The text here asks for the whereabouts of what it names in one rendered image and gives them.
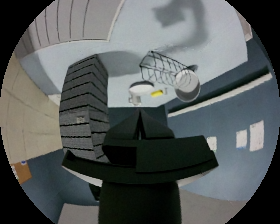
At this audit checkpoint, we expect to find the white ribbed draining mat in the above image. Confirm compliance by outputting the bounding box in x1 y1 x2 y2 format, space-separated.
47 94 61 106

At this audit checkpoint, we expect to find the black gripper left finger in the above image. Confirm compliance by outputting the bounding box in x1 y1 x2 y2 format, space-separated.
104 108 140 140

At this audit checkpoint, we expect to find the beige tiled splashback wall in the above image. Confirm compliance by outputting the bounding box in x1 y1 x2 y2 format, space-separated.
0 52 63 165

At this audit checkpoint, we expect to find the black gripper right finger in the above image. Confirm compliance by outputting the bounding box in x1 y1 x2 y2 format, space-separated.
140 108 175 140

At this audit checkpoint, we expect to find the yellow sponge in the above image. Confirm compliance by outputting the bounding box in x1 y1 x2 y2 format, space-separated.
151 90 163 97

